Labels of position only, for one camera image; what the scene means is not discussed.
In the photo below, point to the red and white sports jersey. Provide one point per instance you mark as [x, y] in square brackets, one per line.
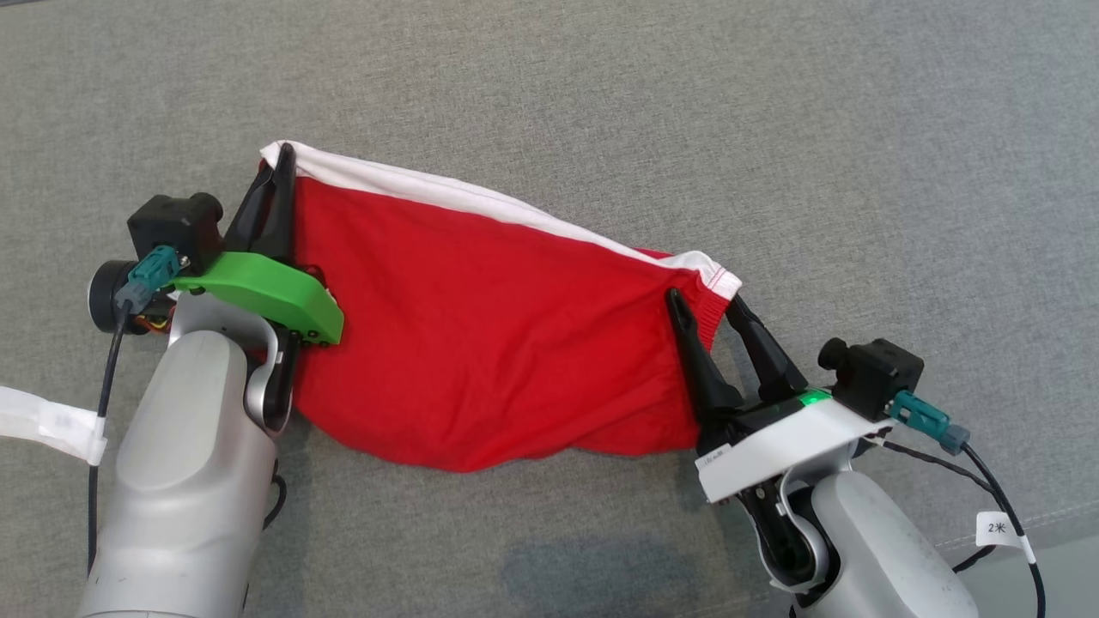
[481, 326]

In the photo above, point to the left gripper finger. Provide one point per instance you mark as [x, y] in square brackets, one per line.
[283, 223]
[249, 223]

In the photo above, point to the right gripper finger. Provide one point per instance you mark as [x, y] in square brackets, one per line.
[773, 369]
[708, 382]

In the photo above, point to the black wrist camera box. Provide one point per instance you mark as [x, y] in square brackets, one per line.
[876, 373]
[176, 223]

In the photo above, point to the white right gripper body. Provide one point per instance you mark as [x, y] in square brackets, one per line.
[790, 438]

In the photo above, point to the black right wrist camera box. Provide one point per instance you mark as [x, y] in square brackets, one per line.
[876, 373]

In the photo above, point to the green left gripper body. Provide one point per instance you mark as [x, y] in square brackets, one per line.
[275, 292]

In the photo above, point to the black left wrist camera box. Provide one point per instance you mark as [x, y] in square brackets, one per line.
[176, 223]

